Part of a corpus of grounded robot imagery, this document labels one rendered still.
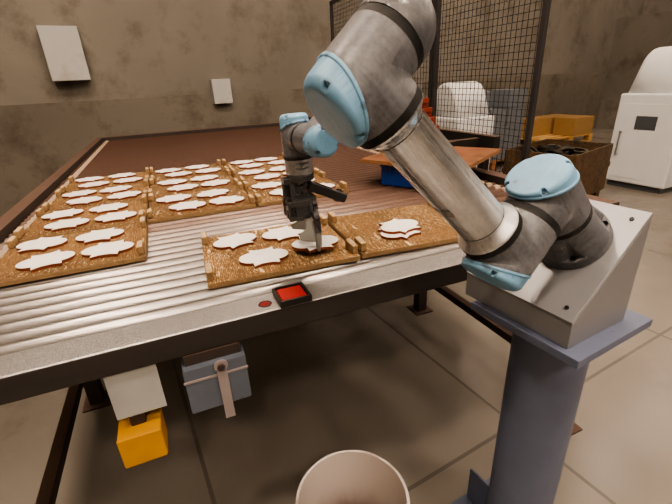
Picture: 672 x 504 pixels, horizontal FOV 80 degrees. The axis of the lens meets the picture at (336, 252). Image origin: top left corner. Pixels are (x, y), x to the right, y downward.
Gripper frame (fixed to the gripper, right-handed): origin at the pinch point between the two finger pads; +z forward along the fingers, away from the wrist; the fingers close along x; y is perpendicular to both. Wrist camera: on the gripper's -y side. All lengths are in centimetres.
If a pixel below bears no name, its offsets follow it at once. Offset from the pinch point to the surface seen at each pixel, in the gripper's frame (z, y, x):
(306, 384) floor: 96, -1, -51
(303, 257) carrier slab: 2.1, 4.9, 3.9
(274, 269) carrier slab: 1.8, 13.9, 8.1
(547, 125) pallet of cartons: 88, -659, -553
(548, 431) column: 39, -39, 52
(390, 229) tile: 1.4, -24.4, -0.8
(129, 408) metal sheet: 18, 52, 25
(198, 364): 11.5, 35.9, 26.0
